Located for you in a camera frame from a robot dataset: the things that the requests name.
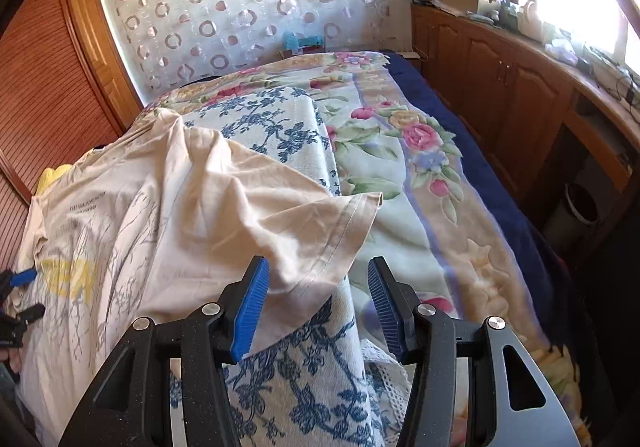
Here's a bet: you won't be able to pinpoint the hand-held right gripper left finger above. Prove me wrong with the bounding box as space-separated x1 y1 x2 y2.
59 255 271 447

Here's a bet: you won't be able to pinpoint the white curtain with circles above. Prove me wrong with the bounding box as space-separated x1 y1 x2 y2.
94 0 398 99

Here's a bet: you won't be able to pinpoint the yellow cloth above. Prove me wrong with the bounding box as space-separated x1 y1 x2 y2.
36 164 74 202

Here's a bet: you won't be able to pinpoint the white jug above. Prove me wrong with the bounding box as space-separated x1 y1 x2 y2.
517 0 547 39

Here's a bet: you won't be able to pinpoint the blue plastic toy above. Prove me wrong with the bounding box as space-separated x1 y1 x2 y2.
282 31 327 56

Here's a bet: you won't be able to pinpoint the floral blanket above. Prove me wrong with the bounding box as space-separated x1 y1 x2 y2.
142 50 583 383

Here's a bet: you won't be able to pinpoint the grey trash bin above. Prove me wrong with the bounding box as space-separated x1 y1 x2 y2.
542 182 601 244

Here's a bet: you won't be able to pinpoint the wooden wardrobe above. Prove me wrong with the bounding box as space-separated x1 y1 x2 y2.
0 0 147 274

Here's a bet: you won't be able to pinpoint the blue floral white towel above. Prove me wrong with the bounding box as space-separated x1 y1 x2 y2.
169 86 417 447

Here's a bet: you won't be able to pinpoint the wooden cabinet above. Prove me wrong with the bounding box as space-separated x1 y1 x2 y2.
410 1 640 228

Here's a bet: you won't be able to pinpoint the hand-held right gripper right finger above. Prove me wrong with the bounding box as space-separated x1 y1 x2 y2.
367 256 582 447

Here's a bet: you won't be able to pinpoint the black cables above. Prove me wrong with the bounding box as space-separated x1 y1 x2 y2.
587 60 640 104

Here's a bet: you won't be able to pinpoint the cardboard box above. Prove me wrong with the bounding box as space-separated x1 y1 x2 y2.
442 0 482 16

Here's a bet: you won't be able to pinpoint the white lace cloth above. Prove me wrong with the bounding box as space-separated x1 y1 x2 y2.
360 342 417 434

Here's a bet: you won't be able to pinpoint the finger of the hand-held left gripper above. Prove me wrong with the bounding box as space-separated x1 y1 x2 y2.
0 268 39 289
0 304 46 334

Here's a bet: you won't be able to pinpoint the navy blue bedsheet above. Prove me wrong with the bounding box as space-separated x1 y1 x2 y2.
385 51 578 345

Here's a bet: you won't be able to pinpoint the beige printed t-shirt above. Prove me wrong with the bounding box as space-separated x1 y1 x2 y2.
15 108 385 447

